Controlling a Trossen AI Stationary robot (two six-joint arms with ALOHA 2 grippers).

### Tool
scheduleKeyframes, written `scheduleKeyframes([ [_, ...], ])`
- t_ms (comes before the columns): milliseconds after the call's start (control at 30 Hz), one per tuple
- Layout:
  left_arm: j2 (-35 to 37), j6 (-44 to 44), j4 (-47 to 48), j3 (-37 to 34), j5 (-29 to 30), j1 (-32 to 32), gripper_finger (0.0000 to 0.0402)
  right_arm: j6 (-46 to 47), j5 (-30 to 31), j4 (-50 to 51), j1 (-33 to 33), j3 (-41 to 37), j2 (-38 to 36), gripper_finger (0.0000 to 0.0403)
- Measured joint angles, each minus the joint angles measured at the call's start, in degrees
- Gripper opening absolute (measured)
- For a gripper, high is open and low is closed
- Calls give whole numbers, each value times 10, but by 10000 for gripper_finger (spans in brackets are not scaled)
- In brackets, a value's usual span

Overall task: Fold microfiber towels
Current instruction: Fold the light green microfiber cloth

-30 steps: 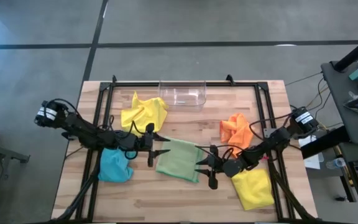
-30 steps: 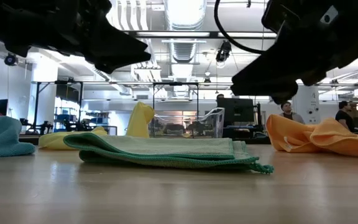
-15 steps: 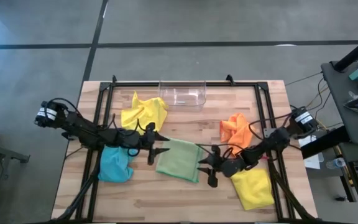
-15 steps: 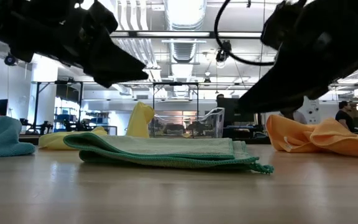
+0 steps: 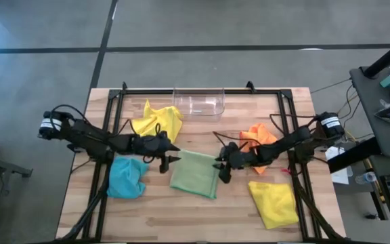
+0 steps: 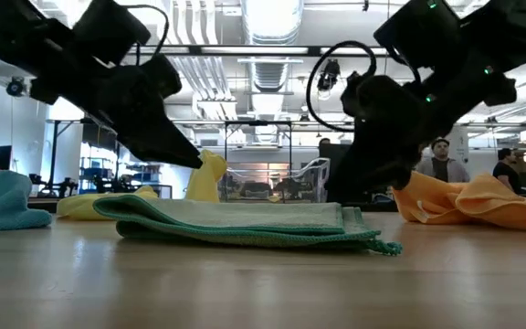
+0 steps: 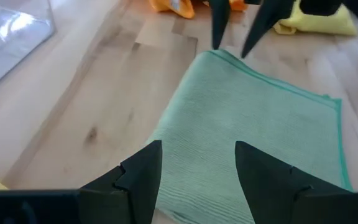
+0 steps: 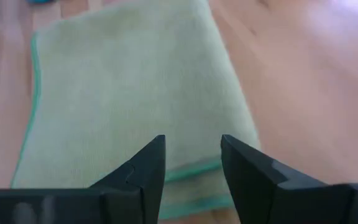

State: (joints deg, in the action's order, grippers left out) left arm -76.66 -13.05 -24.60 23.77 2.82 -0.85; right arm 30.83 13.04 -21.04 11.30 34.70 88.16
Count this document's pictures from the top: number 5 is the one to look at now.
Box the green microfiber towel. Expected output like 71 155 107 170
169 149 221 200

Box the clear plastic bottle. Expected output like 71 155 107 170
355 171 377 185

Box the blue microfiber towel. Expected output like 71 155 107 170
106 156 150 200

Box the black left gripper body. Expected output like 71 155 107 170
133 131 171 174

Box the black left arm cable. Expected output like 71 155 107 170
49 103 91 125

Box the clear plastic bin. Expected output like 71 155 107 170
173 87 225 122

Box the orange microfiber towel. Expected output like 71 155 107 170
238 122 279 175

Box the grey side table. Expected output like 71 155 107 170
349 60 390 157

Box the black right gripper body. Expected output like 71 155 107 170
219 142 252 184

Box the thin black floor cable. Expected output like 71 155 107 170
311 77 352 95

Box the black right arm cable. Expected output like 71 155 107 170
269 113 320 136

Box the white paper sheet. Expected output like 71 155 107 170
325 145 354 186

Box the black aluminium frame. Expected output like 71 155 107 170
59 88 348 244

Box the black pole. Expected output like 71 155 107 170
364 33 390 79

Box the yellow microfiber towel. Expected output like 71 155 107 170
130 99 184 144
248 180 300 230

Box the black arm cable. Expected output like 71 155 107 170
49 103 91 125
269 113 320 136

